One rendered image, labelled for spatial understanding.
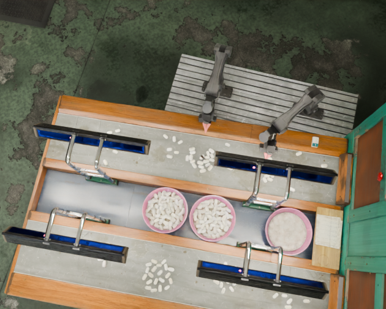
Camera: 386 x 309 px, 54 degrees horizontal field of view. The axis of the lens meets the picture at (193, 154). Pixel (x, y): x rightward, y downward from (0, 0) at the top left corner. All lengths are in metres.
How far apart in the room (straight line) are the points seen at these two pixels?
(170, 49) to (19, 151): 1.53
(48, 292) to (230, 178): 1.21
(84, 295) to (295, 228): 1.24
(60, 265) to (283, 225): 1.30
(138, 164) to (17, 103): 1.56
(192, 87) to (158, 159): 0.55
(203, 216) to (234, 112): 0.71
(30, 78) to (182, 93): 1.58
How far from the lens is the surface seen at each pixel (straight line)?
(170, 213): 2.27
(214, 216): 2.26
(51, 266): 2.40
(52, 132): 2.14
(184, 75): 2.59
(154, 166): 2.32
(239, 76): 2.61
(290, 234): 2.31
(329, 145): 2.44
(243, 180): 2.30
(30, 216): 2.44
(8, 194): 3.39
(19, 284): 2.45
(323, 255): 2.31
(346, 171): 2.32
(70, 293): 2.34
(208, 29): 3.56
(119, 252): 1.92
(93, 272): 2.33
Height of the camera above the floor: 2.98
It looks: 75 degrees down
